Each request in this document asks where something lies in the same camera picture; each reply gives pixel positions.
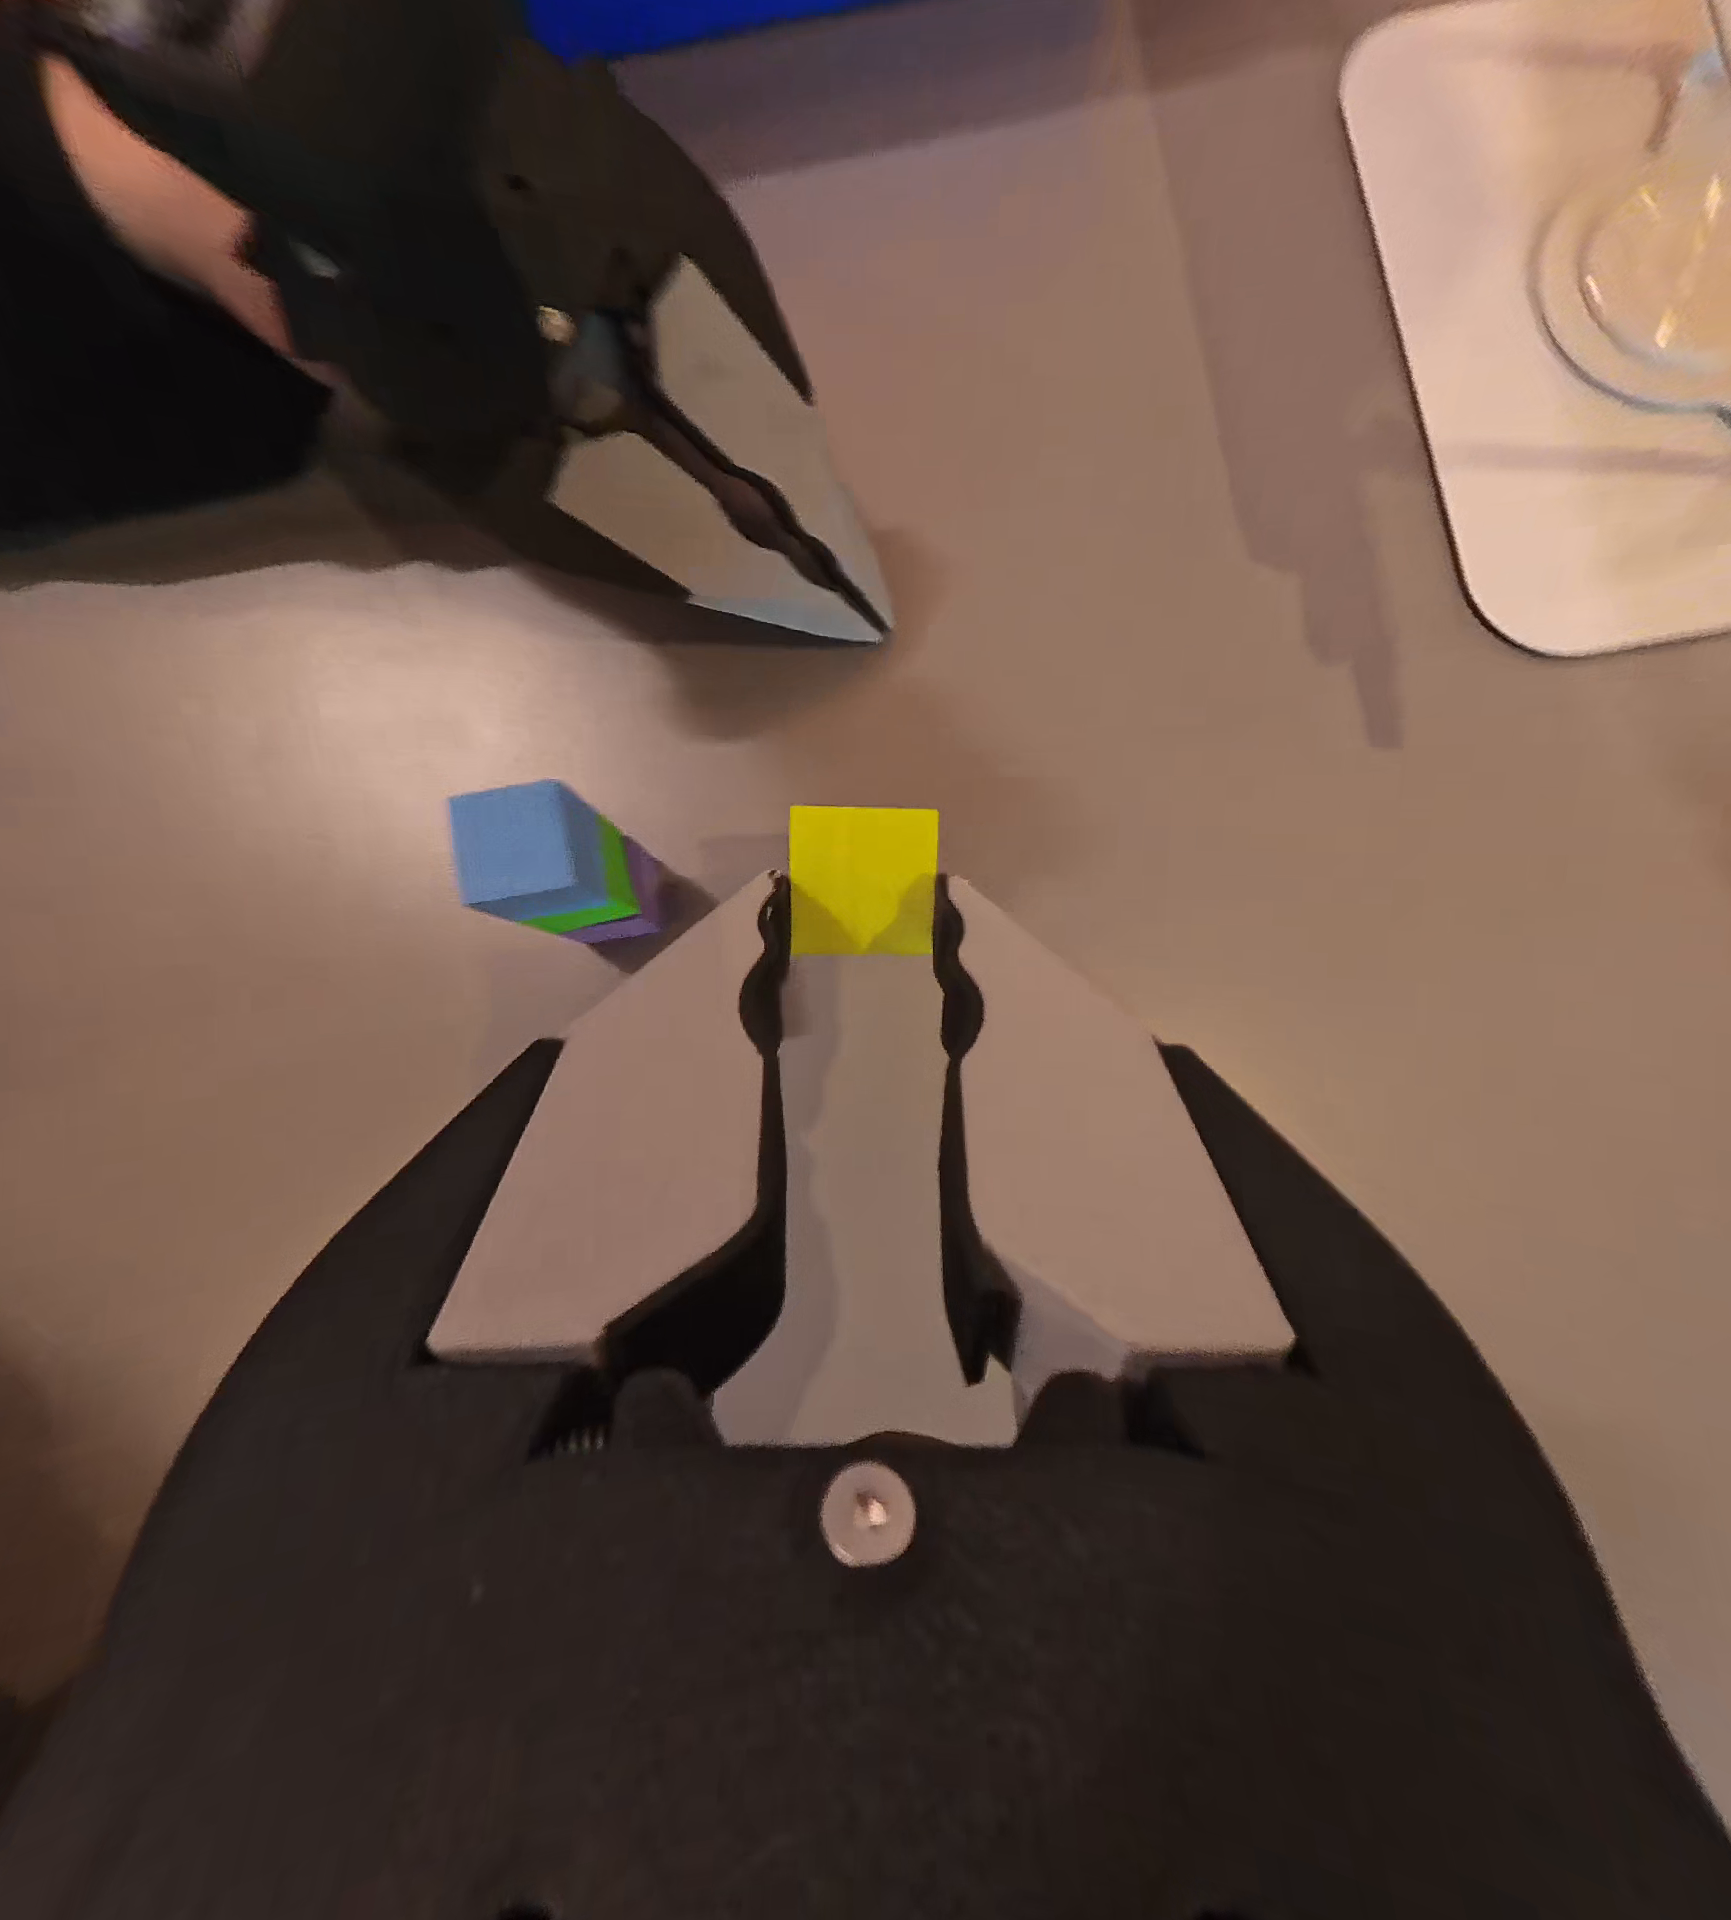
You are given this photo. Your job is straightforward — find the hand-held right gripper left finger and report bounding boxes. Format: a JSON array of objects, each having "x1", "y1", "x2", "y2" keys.
[{"x1": 425, "y1": 867, "x2": 793, "y2": 1411}]

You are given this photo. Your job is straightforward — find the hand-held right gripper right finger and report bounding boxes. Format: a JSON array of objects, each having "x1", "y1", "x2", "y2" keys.
[{"x1": 932, "y1": 874, "x2": 1296, "y2": 1445}]

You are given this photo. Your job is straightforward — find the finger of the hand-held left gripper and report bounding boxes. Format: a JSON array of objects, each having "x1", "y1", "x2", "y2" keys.
[
  {"x1": 545, "y1": 403, "x2": 885, "y2": 648},
  {"x1": 625, "y1": 258, "x2": 894, "y2": 633}
]

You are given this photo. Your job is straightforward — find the purple foam cube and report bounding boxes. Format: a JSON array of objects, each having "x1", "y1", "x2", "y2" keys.
[{"x1": 564, "y1": 838, "x2": 670, "y2": 946}]

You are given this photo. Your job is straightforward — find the green foam cube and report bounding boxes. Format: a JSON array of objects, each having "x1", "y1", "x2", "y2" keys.
[{"x1": 520, "y1": 819, "x2": 641, "y2": 937}]

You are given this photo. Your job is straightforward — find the blue foam cube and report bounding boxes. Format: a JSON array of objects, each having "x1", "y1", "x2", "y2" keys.
[{"x1": 446, "y1": 779, "x2": 613, "y2": 913}]

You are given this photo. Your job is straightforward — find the yellow foam cube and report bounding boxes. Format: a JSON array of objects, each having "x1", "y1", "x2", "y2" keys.
[{"x1": 790, "y1": 806, "x2": 941, "y2": 957}]

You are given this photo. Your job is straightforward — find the person's left hand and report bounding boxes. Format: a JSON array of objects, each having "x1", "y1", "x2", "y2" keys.
[{"x1": 42, "y1": 56, "x2": 299, "y2": 361}]

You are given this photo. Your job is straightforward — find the blue plastic bin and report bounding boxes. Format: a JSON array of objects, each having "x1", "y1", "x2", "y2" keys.
[{"x1": 528, "y1": 0, "x2": 884, "y2": 61}]

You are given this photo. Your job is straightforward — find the white document stand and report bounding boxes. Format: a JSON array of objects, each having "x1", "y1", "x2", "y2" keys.
[{"x1": 1337, "y1": 0, "x2": 1731, "y2": 657}]

